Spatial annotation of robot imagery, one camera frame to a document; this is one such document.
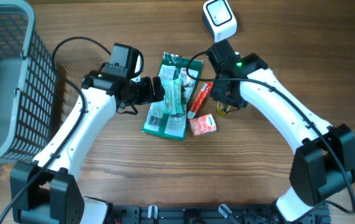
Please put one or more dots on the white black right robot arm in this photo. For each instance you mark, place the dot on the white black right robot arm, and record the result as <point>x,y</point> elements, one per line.
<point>323,168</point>

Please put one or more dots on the green 3M gloves packet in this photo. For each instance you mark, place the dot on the green 3M gloves packet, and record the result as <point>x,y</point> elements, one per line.
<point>166,125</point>

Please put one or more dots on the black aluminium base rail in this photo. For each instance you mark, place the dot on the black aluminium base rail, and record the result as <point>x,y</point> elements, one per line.
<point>251,213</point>

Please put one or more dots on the red toothpaste tube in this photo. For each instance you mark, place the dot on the red toothpaste tube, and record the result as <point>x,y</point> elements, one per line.
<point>200,99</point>

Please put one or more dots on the yellow Vim liquid bottle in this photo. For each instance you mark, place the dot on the yellow Vim liquid bottle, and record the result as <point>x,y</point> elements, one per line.
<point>222,109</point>

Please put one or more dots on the white barcode scanner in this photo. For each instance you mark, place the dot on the white barcode scanner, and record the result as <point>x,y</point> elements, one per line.
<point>219,19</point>

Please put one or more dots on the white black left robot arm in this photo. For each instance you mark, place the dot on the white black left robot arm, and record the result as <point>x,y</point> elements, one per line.
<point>46,190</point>

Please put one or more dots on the red tissue pack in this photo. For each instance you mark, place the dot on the red tissue pack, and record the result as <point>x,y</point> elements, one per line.
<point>203,125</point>

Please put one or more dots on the light green wipes pack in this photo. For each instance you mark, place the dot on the light green wipes pack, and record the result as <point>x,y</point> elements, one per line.
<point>172,96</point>

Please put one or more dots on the grey plastic shopping basket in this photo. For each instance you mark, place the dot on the grey plastic shopping basket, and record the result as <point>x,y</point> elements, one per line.
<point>28,86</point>

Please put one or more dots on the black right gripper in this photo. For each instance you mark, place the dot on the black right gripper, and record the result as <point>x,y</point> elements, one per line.
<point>217,94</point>

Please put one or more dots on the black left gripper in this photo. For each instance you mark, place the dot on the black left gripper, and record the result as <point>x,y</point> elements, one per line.
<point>147,97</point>

